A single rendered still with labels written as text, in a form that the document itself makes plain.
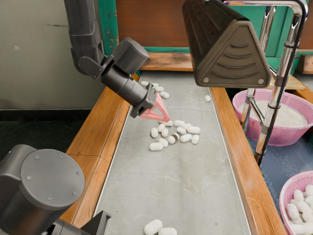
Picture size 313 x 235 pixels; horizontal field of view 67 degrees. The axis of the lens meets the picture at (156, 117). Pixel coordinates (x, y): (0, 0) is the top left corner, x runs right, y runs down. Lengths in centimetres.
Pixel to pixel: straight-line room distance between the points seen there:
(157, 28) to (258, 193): 76
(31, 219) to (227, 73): 23
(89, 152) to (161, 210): 23
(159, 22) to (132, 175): 68
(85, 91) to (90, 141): 148
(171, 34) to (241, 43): 81
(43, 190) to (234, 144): 52
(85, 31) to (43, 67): 161
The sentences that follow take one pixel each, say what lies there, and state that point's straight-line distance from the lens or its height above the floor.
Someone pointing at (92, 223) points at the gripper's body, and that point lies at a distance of 33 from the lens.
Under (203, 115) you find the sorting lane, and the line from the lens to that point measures 81.
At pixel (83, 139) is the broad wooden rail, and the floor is 76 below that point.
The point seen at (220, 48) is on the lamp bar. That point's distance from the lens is 25.
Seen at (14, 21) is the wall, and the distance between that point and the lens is 212.
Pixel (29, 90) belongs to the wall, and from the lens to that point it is 228.
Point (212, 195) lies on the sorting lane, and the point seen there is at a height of 74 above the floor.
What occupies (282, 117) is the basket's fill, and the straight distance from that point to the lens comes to 89.
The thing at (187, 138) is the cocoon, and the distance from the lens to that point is 66.
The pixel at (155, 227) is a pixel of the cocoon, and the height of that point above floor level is 76.
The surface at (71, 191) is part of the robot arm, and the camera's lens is 23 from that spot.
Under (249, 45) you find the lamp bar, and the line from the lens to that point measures 26.
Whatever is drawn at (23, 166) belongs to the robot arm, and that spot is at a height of 102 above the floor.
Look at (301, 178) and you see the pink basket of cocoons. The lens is 63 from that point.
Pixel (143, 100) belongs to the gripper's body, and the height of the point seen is 89.
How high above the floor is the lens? 115
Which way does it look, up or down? 31 degrees down
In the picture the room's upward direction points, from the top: straight up
